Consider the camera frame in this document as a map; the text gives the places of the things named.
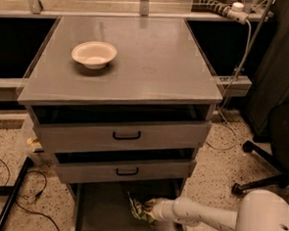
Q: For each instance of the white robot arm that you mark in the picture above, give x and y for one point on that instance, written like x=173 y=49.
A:
x=260 y=210

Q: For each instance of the black drawer handle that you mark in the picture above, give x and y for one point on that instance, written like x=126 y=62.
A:
x=127 y=172
x=126 y=136

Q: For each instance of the top grey drawer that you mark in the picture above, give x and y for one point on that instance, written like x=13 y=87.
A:
x=131 y=127

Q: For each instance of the white paper bowl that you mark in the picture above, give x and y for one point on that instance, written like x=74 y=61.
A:
x=94 y=55

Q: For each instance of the bottom grey drawer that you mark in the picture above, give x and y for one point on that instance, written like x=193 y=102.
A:
x=106 y=206

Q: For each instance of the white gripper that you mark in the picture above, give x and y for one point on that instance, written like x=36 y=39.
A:
x=160 y=210

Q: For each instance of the white power strip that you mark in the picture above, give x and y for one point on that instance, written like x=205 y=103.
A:
x=234 y=12

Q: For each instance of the grey drawer cabinet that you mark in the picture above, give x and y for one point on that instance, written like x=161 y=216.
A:
x=157 y=63

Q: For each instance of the grey drawer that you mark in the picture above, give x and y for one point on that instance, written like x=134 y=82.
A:
x=101 y=166
x=131 y=127
x=106 y=206

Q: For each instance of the middle grey drawer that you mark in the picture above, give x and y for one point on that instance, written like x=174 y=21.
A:
x=101 y=166

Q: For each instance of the black top drawer handle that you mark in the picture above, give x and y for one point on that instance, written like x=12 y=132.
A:
x=126 y=136

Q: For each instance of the black metal floor frame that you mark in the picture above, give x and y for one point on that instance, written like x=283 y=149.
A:
x=11 y=192

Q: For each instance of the black office chair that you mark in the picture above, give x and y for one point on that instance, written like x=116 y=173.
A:
x=278 y=127

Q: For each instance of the black middle drawer handle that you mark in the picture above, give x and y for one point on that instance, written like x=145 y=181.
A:
x=127 y=172

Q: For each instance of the green jalapeno chip bag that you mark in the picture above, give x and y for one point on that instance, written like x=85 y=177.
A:
x=138 y=209

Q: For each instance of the aluminium rail bracket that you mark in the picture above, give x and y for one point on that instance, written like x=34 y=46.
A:
x=228 y=87

